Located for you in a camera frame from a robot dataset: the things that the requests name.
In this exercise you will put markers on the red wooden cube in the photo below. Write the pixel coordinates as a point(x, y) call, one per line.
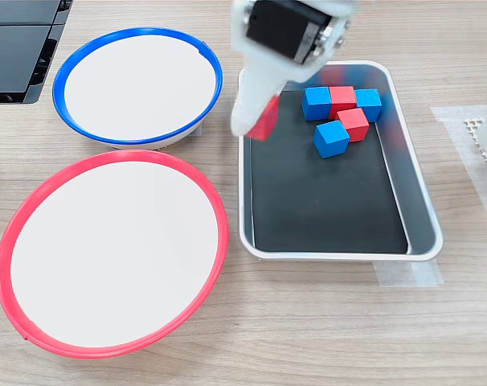
point(354, 120)
point(265, 124)
point(342, 98)

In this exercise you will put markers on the steel tray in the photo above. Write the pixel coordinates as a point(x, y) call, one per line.
point(416, 209)

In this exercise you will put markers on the blue-rimmed white plate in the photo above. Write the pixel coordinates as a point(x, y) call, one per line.
point(139, 88)

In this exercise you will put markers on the pale perforated base plate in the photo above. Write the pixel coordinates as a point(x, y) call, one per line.
point(473, 125)

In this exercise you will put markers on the red-rimmed white plate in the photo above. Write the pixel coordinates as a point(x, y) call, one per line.
point(115, 253)

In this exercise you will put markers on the black electronic device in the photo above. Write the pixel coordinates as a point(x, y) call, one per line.
point(10, 56)

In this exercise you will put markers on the black tray mat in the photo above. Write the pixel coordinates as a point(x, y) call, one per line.
point(328, 201)

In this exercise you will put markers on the clear tape strip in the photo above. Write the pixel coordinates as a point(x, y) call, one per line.
point(408, 275)

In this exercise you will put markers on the blue wooden cube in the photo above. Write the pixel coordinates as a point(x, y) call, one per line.
point(316, 102)
point(330, 138)
point(369, 102)

